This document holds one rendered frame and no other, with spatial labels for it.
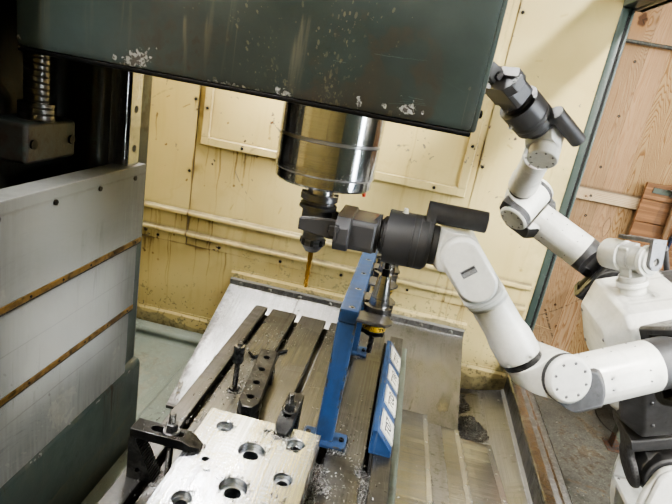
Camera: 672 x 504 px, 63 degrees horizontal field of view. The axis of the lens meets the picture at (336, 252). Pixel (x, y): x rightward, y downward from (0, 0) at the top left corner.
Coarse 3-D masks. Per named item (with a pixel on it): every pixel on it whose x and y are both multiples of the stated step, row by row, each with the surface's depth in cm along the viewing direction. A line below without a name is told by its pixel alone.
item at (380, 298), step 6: (378, 276) 114; (384, 276) 113; (390, 276) 113; (378, 282) 113; (384, 282) 113; (390, 282) 114; (378, 288) 113; (384, 288) 113; (372, 294) 114; (378, 294) 113; (384, 294) 113; (372, 300) 114; (378, 300) 113; (384, 300) 113; (378, 306) 114; (384, 306) 114
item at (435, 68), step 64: (64, 0) 74; (128, 0) 73; (192, 0) 71; (256, 0) 70; (320, 0) 69; (384, 0) 68; (448, 0) 66; (128, 64) 75; (192, 64) 74; (256, 64) 72; (320, 64) 71; (384, 64) 70; (448, 64) 68; (448, 128) 71
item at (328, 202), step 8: (304, 192) 87; (304, 200) 88; (312, 200) 86; (320, 200) 86; (328, 200) 86; (336, 200) 87; (304, 208) 87; (312, 208) 86; (320, 208) 86; (328, 208) 87; (336, 208) 88
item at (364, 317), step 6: (360, 312) 112; (366, 312) 113; (360, 318) 109; (366, 318) 110; (372, 318) 110; (378, 318) 111; (384, 318) 111; (372, 324) 109; (378, 324) 108; (384, 324) 109; (390, 324) 110
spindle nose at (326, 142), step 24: (288, 120) 81; (312, 120) 78; (336, 120) 77; (360, 120) 78; (288, 144) 81; (312, 144) 79; (336, 144) 78; (360, 144) 80; (288, 168) 82; (312, 168) 80; (336, 168) 79; (360, 168) 81; (336, 192) 81; (360, 192) 83
